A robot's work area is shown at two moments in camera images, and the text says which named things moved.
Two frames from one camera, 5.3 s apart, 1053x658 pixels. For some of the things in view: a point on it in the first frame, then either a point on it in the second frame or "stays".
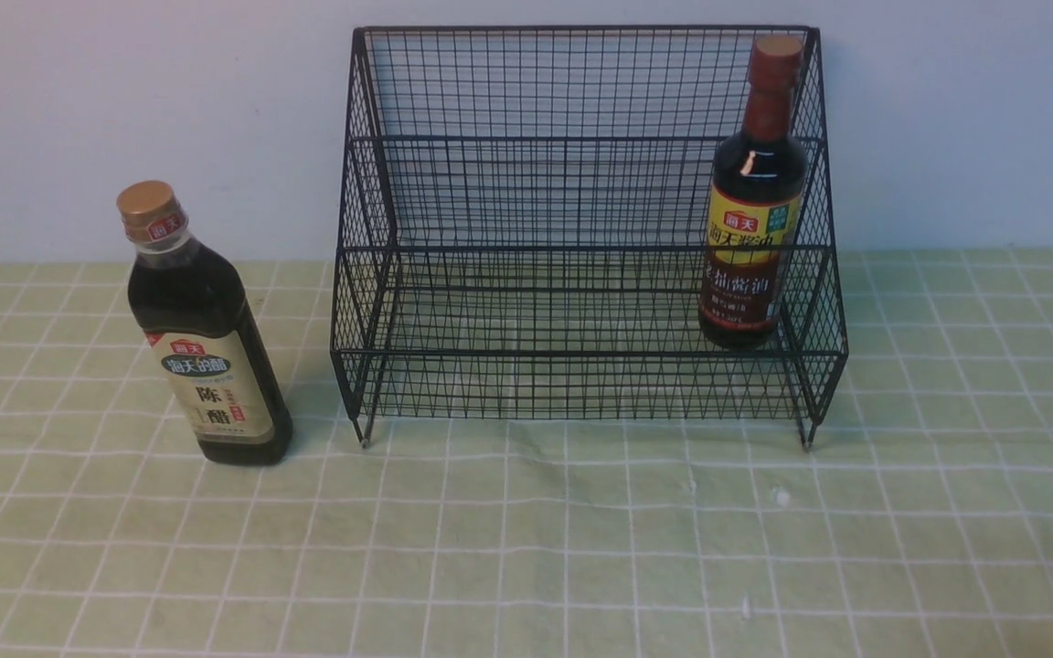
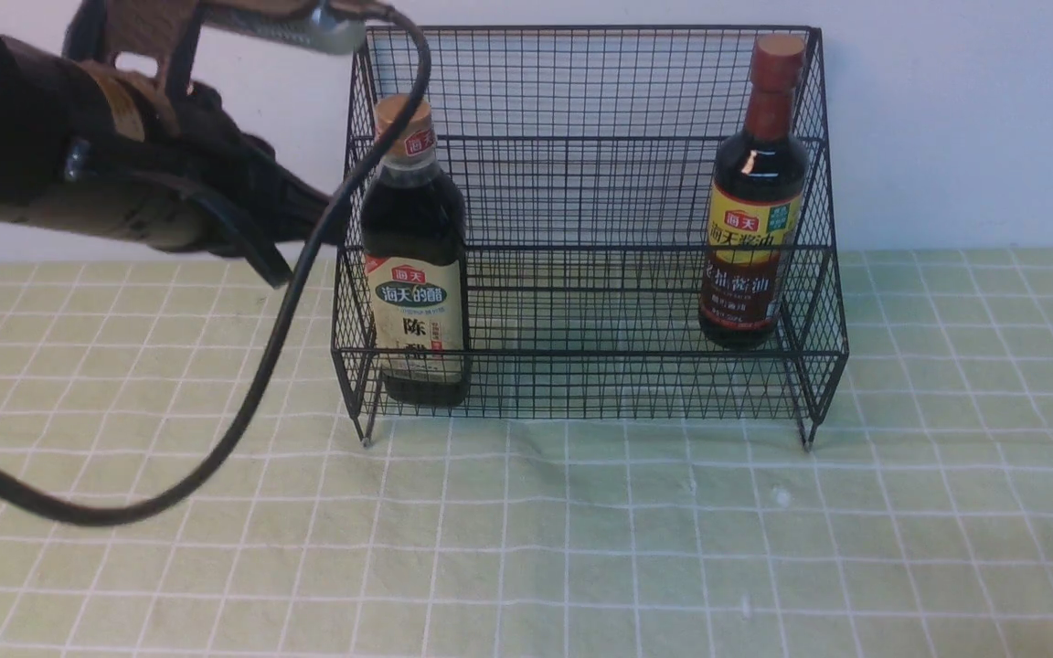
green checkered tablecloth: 954,501 stays
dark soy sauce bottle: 757,206 stays
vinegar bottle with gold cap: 193,307 -> 415,270
